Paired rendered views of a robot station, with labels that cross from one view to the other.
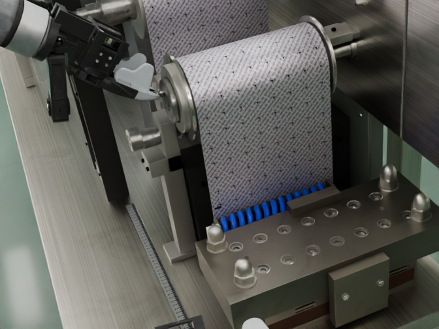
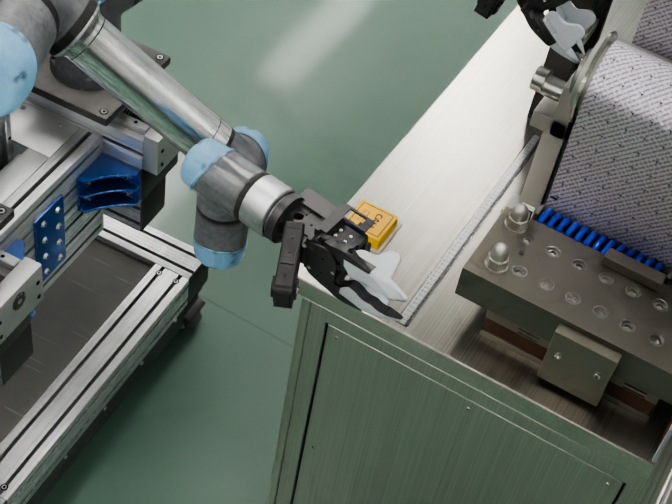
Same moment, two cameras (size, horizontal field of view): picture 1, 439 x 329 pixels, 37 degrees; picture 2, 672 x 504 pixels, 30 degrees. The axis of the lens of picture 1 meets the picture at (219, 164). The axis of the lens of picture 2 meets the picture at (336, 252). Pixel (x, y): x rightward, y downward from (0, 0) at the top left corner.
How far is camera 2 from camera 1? 99 cm
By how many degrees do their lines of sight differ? 31
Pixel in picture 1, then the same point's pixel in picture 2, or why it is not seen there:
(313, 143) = not seen: outside the picture
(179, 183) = (552, 151)
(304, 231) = (590, 281)
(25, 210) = not seen: hidden behind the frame
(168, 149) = (559, 112)
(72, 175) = (532, 64)
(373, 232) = (637, 335)
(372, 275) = (593, 362)
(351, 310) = (559, 374)
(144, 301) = (442, 218)
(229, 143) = (597, 151)
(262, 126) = (637, 163)
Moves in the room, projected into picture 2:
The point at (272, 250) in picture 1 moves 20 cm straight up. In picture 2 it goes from (545, 268) to (581, 174)
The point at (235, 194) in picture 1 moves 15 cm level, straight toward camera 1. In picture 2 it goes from (576, 201) to (512, 243)
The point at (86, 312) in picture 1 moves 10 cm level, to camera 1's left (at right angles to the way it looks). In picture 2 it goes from (397, 183) to (357, 150)
